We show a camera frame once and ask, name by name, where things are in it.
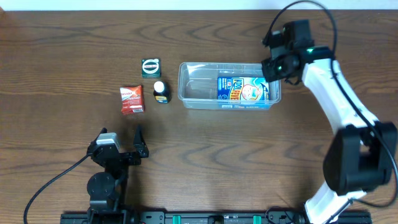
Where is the dark green square box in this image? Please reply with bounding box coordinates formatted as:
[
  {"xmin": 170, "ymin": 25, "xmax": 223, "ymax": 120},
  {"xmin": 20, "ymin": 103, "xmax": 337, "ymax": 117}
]
[{"xmin": 141, "ymin": 58, "xmax": 161, "ymax": 78}]

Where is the blue fever patch box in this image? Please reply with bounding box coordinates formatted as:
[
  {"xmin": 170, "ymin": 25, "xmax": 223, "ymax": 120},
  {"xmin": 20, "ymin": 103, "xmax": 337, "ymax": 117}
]
[{"xmin": 217, "ymin": 77, "xmax": 270, "ymax": 104}]

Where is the clear plastic container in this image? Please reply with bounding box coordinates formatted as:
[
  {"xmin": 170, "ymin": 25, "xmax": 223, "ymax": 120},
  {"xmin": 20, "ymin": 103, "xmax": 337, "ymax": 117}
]
[{"xmin": 178, "ymin": 62, "xmax": 282, "ymax": 110}]

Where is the dark bottle white cap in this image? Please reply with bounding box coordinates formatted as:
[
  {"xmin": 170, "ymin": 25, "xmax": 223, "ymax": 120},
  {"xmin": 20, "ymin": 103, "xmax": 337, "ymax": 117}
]
[{"xmin": 153, "ymin": 81, "xmax": 170, "ymax": 103}]

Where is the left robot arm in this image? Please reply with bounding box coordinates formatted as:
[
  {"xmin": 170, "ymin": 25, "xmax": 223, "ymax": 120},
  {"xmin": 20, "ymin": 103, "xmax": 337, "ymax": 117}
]
[{"xmin": 86, "ymin": 126, "xmax": 149, "ymax": 224}]

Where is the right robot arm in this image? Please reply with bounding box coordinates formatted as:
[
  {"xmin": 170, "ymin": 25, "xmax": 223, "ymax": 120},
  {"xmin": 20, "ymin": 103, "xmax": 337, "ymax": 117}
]
[{"xmin": 261, "ymin": 20, "xmax": 397, "ymax": 223}]

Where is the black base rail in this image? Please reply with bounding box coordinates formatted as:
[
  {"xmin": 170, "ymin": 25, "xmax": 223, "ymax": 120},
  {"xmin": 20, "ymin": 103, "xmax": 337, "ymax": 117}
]
[{"xmin": 60, "ymin": 210, "xmax": 373, "ymax": 224}]

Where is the red white medicine box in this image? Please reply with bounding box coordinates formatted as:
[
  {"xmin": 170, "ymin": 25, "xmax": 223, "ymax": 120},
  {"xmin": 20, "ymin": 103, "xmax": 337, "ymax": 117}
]
[{"xmin": 119, "ymin": 85, "xmax": 144, "ymax": 115}]

